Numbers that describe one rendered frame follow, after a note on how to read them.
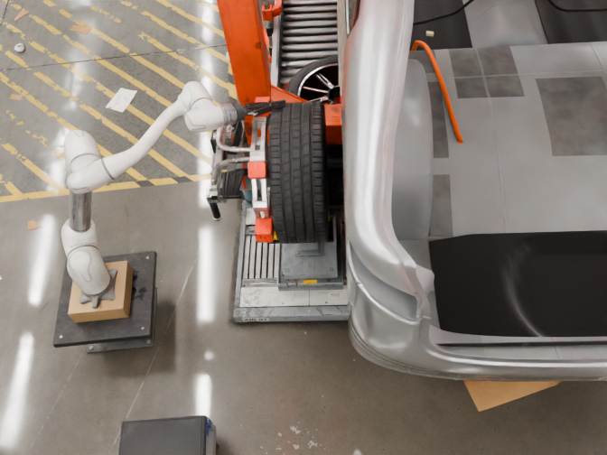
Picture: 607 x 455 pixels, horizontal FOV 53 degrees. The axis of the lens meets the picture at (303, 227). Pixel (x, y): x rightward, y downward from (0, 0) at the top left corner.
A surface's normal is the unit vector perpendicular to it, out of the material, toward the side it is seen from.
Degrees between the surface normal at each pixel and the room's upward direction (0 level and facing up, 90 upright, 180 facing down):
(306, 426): 0
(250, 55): 90
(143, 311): 0
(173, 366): 0
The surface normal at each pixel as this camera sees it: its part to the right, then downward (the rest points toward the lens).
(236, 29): -0.01, 0.83
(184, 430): -0.07, -0.55
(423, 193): 0.09, 0.44
